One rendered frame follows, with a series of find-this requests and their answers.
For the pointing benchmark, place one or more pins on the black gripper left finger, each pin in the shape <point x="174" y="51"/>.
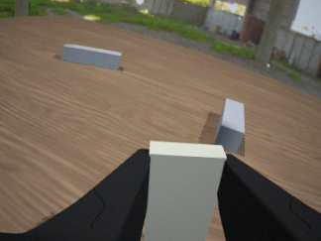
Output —
<point x="113" y="210"/>

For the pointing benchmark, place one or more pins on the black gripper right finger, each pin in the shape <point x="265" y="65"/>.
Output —
<point x="253" y="208"/>

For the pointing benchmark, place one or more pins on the white domino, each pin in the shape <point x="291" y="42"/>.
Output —
<point x="183" y="185"/>

